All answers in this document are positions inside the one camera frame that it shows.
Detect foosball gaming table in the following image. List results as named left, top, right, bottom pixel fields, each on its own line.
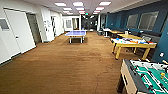
left=116, top=59, right=168, bottom=94

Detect blue ping pong table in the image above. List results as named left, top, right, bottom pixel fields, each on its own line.
left=64, top=29, right=88, bottom=44

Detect dark grey floor bin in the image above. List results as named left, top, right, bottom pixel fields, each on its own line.
left=97, top=30, right=104, bottom=36

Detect small white round table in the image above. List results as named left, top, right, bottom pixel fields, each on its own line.
left=102, top=28, right=112, bottom=38

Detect grey recessed doorway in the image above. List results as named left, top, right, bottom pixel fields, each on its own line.
left=27, top=13, right=43, bottom=46
left=51, top=15, right=58, bottom=38

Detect white work table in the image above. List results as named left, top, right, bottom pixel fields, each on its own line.
left=110, top=36, right=158, bottom=61

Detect interior glass window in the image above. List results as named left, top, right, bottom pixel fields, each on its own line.
left=126, top=13, right=139, bottom=30
left=138, top=11, right=160, bottom=32

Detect white door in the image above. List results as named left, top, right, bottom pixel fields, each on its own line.
left=3, top=9, right=37, bottom=54

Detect white pillar outlet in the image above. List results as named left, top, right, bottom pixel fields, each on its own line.
left=159, top=51, right=165, bottom=58

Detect grey wall plaque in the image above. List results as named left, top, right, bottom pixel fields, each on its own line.
left=0, top=18, right=10, bottom=32

